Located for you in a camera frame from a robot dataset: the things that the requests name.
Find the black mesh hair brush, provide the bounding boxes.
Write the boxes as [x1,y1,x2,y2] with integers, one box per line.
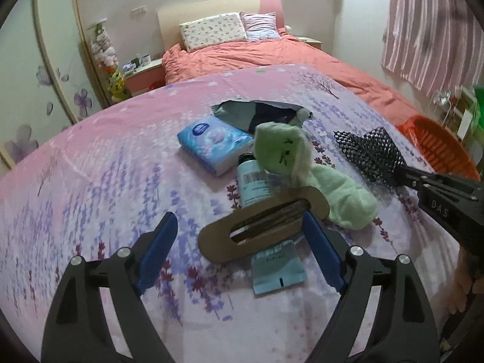
[334,127,406,188]

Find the orange plastic laundry basket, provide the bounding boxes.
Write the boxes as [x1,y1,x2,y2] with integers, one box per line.
[397,116,480,181]

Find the light blue cosmetic tube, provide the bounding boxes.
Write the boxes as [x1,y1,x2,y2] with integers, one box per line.
[231,152,307,296]

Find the pink lavender floral sheet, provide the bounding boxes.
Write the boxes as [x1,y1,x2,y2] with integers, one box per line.
[0,64,466,363]

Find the pink striped curtain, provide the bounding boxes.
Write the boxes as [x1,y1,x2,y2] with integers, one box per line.
[381,0,483,97]

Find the green fuzzy sock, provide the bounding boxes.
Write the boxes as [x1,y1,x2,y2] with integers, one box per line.
[253,122,378,230]

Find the far bedside table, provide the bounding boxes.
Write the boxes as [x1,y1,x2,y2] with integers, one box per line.
[296,36,322,50]

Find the grey plastic mailer bag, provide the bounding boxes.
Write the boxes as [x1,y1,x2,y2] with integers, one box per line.
[211,100,312,134]

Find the blue tissue pack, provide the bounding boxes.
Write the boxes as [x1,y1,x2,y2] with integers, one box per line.
[177,116,253,177]

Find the floral sliding wardrobe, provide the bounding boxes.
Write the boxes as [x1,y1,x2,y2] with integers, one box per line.
[1,0,108,172]

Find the pink bedside table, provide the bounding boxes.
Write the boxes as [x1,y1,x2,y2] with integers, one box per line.
[125,58,166,97]

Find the pink striped pillow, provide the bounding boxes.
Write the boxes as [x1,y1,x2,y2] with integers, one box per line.
[240,12,280,42]

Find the stacked plush toys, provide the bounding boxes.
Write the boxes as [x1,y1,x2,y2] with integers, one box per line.
[90,22,131,104]

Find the coral red bed duvet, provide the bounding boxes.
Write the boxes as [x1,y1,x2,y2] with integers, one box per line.
[162,32,419,126]

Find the floral white pillow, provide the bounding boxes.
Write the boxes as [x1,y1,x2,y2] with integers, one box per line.
[179,12,248,52]

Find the beige pink headboard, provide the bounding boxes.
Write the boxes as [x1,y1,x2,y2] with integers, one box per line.
[156,0,286,55]

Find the white wire shelf rack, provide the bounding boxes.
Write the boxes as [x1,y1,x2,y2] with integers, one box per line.
[427,85,483,146]

